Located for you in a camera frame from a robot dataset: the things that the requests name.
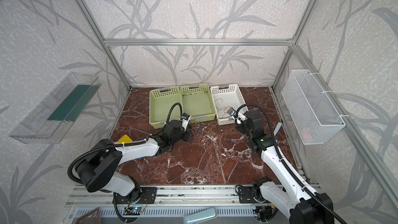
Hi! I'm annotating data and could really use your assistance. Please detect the black blue orange cables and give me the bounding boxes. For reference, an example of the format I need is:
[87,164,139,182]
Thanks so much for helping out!
[188,123,206,139]

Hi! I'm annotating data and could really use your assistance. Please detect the orange cable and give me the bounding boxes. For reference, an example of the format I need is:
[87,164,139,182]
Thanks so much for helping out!
[214,97,232,119]

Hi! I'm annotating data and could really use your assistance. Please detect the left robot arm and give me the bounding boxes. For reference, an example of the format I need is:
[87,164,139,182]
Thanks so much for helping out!
[67,114,190,197]

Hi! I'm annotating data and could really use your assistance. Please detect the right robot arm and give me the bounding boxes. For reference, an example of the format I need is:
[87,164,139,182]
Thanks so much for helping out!
[230,109,345,224]

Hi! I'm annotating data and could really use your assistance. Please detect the light blue scoop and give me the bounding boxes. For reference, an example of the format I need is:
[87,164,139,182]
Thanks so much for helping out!
[273,122,283,136]

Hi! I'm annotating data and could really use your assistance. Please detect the left light green basket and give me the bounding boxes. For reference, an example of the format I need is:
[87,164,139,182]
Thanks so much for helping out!
[149,86,182,129]

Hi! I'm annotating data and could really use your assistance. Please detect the light green basket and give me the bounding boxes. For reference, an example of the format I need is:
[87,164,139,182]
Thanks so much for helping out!
[180,83,216,123]
[149,86,182,129]

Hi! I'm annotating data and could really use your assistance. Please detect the middle light green basket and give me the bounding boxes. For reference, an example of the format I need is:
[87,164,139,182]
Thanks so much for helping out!
[180,83,216,123]

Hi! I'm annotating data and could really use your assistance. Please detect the white perforated basket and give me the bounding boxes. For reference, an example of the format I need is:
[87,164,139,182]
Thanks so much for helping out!
[210,84,246,125]

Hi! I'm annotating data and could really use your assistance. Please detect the yellow scoop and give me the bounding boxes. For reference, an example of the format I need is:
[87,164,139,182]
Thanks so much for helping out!
[117,135,133,144]

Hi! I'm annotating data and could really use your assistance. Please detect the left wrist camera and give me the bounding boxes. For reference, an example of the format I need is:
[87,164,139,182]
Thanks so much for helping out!
[180,113,191,131]

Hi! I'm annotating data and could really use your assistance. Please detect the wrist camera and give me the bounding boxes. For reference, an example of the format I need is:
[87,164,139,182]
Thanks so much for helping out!
[180,113,191,131]
[227,107,246,125]

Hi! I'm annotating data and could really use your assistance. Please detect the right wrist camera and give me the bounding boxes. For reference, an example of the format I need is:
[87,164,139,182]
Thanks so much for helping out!
[227,107,246,125]

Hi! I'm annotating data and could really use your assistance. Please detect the white wire mesh basket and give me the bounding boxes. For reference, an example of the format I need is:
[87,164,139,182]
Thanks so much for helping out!
[282,69,346,145]

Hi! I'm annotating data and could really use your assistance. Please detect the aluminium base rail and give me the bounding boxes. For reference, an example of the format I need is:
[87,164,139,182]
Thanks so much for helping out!
[63,184,330,217]

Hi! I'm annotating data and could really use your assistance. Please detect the aluminium frame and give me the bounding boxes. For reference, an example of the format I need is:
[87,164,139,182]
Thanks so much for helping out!
[74,0,398,207]

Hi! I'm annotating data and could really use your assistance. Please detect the clear plastic wall shelf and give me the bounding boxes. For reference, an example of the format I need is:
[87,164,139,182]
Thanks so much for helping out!
[9,72,101,144]

